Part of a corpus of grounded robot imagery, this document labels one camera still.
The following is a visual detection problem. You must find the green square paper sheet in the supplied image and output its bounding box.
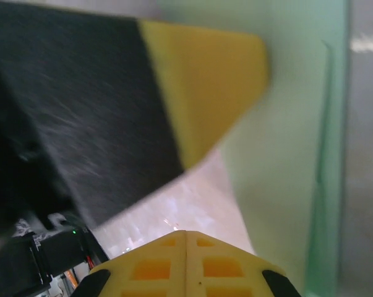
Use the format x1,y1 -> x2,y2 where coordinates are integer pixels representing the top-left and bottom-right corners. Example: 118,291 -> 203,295
155,0 -> 373,297

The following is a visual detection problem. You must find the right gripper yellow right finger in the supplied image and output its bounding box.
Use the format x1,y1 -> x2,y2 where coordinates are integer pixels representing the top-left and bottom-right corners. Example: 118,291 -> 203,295
186,231 -> 303,297

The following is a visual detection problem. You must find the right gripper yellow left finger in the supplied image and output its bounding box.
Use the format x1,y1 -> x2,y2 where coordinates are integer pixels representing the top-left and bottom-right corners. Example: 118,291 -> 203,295
73,230 -> 187,297

